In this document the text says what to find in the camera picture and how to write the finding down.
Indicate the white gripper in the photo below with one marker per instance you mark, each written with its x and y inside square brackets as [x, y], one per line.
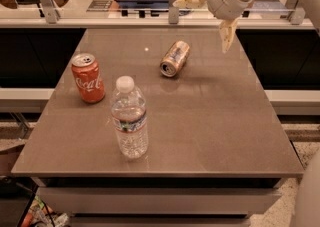
[228, 10]

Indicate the orange gold soda can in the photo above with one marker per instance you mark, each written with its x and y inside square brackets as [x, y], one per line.
[175, 58]

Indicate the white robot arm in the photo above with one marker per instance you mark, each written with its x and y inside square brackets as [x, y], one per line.
[307, 206]

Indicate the red Coca-Cola can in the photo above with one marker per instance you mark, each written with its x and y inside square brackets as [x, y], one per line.
[86, 72]

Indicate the clear plastic water bottle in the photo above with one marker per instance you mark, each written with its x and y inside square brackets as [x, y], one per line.
[128, 110]

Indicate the grey table drawer base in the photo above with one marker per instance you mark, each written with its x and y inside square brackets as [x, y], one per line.
[159, 207]

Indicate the colourful clutter under table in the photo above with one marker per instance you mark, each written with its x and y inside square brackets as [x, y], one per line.
[39, 214]

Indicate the right metal glass bracket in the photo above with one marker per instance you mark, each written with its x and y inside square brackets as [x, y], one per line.
[296, 13]

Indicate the left metal glass bracket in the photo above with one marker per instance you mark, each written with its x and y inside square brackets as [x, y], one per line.
[50, 12]

